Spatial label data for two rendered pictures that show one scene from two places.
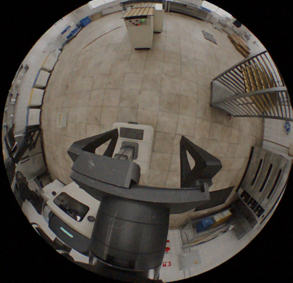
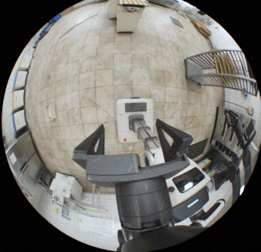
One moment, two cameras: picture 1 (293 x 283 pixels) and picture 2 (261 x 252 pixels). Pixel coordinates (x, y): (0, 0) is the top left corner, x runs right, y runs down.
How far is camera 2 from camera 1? 0.47 m
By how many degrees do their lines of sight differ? 13
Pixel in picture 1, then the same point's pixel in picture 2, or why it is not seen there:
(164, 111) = (154, 85)
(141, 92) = (132, 70)
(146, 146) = (150, 116)
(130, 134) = (134, 107)
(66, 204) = (190, 180)
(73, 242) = (201, 201)
